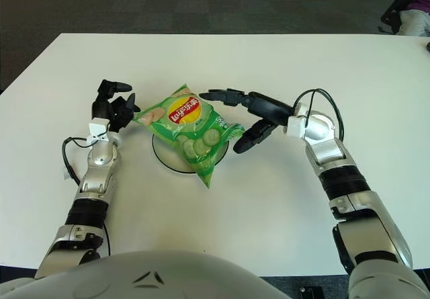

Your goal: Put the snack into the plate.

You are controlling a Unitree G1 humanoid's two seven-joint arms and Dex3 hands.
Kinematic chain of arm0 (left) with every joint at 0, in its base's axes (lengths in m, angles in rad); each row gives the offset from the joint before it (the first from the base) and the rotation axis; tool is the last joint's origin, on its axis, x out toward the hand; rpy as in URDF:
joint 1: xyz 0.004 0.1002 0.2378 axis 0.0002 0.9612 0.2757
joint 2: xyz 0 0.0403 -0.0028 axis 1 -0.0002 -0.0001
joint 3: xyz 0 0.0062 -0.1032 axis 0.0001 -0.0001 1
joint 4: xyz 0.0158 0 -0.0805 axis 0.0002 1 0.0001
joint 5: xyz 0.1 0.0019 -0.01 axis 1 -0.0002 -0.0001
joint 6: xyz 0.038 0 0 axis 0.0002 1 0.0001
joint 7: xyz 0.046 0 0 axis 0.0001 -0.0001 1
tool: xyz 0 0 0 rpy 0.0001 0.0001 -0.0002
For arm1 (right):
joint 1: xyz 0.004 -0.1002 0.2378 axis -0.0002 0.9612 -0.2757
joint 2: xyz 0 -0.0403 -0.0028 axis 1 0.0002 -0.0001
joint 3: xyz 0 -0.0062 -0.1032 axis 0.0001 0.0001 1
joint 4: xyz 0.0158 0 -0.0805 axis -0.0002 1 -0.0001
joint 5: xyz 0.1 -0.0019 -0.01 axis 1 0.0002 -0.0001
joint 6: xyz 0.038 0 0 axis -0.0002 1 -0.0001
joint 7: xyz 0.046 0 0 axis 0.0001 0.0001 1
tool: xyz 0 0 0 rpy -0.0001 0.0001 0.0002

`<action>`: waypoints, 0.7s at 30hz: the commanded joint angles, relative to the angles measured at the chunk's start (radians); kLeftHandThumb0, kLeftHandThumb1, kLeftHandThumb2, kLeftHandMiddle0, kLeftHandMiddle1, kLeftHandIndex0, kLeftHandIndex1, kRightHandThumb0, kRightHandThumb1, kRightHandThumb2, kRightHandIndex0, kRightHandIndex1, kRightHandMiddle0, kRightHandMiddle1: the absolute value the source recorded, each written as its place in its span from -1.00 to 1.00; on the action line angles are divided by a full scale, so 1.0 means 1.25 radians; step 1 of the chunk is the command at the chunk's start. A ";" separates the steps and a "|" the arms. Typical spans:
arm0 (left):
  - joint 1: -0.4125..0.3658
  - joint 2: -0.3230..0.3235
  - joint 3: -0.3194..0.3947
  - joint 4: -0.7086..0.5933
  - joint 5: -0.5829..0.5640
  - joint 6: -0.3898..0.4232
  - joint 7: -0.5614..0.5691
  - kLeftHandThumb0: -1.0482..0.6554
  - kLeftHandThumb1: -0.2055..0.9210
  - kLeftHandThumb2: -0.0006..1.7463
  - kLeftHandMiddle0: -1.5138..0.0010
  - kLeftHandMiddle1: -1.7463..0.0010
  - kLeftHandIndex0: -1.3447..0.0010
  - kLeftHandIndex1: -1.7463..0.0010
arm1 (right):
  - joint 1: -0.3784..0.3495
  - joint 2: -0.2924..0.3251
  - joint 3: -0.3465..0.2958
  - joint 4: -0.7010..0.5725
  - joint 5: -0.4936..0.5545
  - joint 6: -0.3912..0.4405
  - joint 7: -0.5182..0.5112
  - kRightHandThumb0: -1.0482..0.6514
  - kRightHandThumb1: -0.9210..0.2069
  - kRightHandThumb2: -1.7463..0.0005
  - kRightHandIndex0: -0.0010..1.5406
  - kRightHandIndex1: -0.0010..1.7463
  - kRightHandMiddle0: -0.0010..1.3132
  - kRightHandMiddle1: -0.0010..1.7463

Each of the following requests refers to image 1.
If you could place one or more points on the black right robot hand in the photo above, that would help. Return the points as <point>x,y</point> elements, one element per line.
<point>268,109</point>

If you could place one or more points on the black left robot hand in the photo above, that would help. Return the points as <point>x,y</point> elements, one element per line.
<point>100,107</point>

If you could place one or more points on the green chips snack bag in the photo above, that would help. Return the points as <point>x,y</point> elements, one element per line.
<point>188,127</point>

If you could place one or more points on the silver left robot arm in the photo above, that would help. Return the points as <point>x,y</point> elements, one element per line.
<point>97,164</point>

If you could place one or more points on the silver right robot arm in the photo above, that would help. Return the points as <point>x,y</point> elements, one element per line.
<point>352,191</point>

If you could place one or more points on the white plate black rim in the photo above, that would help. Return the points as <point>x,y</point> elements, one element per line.
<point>168,158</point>

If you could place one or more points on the black office chair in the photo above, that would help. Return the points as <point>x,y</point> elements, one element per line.
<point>391,13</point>

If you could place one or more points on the person in purple shirt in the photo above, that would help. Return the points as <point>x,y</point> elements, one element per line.
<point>416,23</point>

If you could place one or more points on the dark object at table edge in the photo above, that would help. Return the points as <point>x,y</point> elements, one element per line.
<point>428,46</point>

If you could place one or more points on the grey robot torso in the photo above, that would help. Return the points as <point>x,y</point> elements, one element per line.
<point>188,279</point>

